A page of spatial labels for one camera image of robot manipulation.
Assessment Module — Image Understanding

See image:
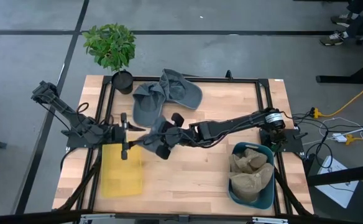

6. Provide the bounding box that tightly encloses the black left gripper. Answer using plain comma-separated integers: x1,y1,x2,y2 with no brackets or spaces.
111,112,147,161

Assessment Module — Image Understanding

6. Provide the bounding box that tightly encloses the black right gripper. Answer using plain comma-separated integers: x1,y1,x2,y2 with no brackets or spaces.
155,112,198,161

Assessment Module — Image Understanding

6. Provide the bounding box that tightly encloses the yellow plastic bin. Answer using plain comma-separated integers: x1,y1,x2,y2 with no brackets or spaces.
100,142,144,198

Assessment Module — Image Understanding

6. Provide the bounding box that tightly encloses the tan baseball cap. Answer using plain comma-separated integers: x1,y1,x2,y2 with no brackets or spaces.
230,148,269,174
228,162,275,202

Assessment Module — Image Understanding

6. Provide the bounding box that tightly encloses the green plant in black pot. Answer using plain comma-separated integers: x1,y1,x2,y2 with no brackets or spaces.
81,23,137,95

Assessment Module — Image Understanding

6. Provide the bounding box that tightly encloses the teal plastic bin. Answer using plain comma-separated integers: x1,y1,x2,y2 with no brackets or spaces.
226,141,276,210

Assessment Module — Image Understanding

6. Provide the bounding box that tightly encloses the black rig crossbar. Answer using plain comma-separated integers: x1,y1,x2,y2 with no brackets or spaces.
0,210,363,224

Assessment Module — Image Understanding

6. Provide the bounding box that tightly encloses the white power adapter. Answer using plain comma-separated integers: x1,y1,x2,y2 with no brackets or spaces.
331,133,348,144

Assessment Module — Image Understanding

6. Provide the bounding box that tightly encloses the white paper sheet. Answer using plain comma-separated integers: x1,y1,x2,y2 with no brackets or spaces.
315,155,361,209

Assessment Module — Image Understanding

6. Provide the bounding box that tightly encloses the black metal bar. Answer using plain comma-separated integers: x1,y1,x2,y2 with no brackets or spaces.
307,162,363,187

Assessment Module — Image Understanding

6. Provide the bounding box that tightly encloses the person's shoe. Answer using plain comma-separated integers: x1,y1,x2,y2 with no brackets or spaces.
330,13,355,28
319,30,346,47

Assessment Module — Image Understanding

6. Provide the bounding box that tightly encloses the person's leg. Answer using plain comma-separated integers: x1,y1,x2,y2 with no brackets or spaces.
345,0,363,39

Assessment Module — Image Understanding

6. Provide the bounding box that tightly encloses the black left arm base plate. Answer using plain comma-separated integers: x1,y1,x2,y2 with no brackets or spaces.
66,129,108,149

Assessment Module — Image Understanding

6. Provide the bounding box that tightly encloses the black aluminium table frame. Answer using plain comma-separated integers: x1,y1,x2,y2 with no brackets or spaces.
52,74,315,217

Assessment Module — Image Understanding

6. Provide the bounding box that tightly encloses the silver metal bracket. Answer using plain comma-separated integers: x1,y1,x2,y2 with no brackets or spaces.
80,213,116,224
251,217,290,224

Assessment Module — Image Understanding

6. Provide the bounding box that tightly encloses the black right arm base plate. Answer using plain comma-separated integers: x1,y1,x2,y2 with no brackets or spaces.
259,127,305,153

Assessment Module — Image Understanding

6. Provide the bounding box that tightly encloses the black cable bundle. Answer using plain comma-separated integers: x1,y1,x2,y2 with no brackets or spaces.
285,107,336,170

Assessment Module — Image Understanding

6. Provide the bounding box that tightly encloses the yellow plug with cable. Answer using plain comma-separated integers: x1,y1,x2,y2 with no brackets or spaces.
344,134,363,149

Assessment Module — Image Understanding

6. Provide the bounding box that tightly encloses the yellow extension cable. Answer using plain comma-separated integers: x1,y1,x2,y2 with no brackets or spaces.
313,77,363,119

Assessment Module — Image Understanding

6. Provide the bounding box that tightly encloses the white cable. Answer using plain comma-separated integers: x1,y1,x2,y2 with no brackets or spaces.
302,108,363,147

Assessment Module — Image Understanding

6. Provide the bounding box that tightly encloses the black desk frame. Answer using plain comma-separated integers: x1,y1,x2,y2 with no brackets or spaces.
316,27,363,85

